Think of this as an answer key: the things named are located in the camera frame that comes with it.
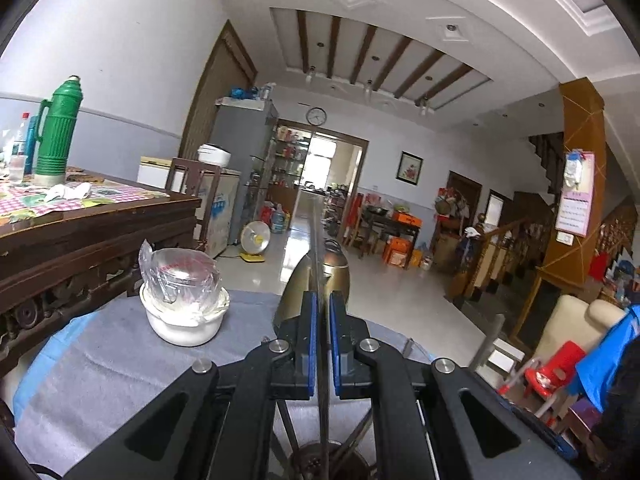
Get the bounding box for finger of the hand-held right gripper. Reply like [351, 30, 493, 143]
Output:
[500, 395, 576, 461]

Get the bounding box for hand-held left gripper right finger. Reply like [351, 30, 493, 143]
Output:
[328, 291, 583, 480]

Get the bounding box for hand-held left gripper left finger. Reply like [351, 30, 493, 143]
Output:
[65, 290, 319, 480]

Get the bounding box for grey perforated metal utensil holder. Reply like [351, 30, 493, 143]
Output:
[286, 440, 376, 480]

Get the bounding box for red plastic chair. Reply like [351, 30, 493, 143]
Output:
[497, 340, 586, 418]

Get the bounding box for bronze electric kettle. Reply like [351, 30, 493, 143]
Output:
[272, 239, 352, 341]

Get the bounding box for white step stool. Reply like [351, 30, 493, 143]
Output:
[482, 337, 526, 376]

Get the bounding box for blue cloth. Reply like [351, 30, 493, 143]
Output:
[572, 305, 640, 413]

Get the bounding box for orange cardboard box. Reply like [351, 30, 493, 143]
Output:
[382, 237, 413, 268]

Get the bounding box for beige armchair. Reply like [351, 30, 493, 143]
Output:
[520, 294, 628, 391]

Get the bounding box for round white fan heater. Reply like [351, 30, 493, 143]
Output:
[239, 221, 272, 263]

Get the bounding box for dark wooden side table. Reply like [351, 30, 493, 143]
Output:
[357, 205, 421, 261]

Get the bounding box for clear plastic bag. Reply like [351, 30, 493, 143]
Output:
[137, 239, 223, 318]

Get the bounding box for white chest freezer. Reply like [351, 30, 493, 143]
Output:
[137, 156, 241, 259]

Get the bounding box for wooden stair railing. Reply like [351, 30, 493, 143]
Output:
[445, 217, 556, 301]

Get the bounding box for glass display shelf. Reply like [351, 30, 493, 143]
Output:
[267, 125, 313, 201]

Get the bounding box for framed flower picture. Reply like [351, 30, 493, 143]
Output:
[396, 151, 424, 184]

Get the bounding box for white rice cooker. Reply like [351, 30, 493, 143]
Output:
[197, 143, 232, 167]

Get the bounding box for grey tablecloth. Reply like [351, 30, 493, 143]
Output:
[15, 290, 436, 480]

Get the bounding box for wooden chair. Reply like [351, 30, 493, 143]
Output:
[165, 157, 221, 233]

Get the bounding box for grey refrigerator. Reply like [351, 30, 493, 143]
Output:
[207, 97, 278, 246]

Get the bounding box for carved dark wooden sideboard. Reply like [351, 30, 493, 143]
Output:
[0, 167, 202, 376]

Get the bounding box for blue table cover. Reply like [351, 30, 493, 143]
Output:
[12, 312, 108, 411]

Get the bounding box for brown wooden door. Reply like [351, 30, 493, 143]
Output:
[179, 20, 258, 161]

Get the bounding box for white crumpled tissue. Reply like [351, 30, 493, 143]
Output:
[45, 182, 93, 201]

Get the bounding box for checked cloth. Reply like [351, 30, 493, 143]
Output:
[0, 180, 171, 217]

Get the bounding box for green thermos jug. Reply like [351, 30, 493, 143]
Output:
[32, 76, 85, 187]

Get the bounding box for blue flask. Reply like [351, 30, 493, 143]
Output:
[25, 115, 41, 173]

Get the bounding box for clear bottle with red cap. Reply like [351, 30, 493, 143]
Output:
[9, 112, 32, 183]

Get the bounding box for pink wall calendar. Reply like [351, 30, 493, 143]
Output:
[554, 150, 596, 238]

